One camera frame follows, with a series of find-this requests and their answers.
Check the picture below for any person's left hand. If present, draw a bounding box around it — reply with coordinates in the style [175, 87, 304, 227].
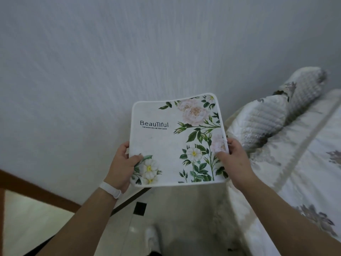
[104, 141, 144, 194]

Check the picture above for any person's right hand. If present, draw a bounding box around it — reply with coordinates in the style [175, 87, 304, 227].
[215, 138, 258, 190]

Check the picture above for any white floral square mat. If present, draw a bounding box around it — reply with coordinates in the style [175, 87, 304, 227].
[128, 93, 229, 187]

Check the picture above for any person's left forearm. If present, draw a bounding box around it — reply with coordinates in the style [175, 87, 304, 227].
[35, 181, 123, 256]

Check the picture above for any person's right forearm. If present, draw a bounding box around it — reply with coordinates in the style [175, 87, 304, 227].
[240, 175, 341, 256]

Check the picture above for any white wristband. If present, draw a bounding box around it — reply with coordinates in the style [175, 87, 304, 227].
[99, 181, 123, 199]

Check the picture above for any white floral quilted pillow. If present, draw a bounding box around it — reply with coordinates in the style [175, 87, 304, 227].
[224, 94, 291, 153]
[272, 67, 329, 125]

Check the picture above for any person's white shoe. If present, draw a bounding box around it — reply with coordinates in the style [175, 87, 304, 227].
[144, 225, 162, 254]

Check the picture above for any brown wooden skirting board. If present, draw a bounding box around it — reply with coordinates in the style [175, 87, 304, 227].
[0, 169, 82, 214]

